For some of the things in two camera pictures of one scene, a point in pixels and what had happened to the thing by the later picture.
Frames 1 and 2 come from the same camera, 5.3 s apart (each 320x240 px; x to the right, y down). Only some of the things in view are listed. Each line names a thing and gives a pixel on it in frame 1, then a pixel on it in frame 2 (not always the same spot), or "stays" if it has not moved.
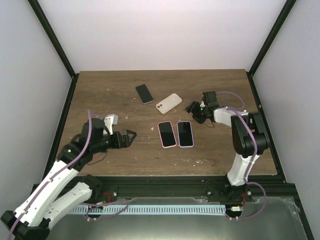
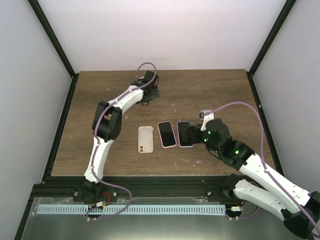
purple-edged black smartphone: (185, 134) stays
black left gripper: (126, 143) -> (153, 93)
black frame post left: (46, 25) stays
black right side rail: (272, 148) stays
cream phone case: (168, 103) -> (145, 139)
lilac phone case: (185, 134) stays
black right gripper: (193, 106) -> (195, 130)
